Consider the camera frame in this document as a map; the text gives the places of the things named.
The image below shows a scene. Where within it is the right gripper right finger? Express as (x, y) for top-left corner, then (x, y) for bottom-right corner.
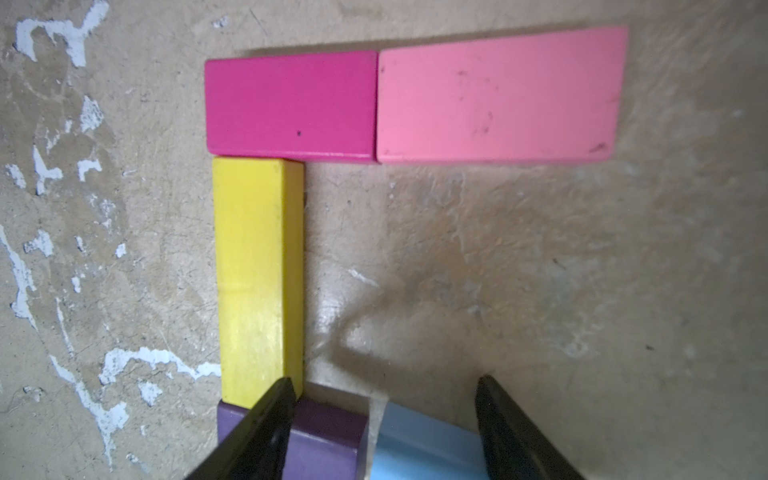
(475, 375), (584, 480)

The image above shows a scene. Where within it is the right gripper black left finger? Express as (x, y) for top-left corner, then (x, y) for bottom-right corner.
(187, 377), (297, 480)

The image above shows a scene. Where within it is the purple block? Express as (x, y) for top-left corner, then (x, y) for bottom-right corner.
(216, 395), (370, 480)

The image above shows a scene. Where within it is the light blue block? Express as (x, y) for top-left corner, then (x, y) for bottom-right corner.
(370, 402), (489, 479)

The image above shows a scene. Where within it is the long yellow block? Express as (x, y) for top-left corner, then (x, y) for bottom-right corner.
(213, 157), (305, 409)

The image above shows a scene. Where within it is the magenta block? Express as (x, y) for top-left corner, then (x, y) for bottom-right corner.
(204, 51), (378, 163)

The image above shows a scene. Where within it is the pink block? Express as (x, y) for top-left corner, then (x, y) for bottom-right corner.
(376, 26), (629, 164)

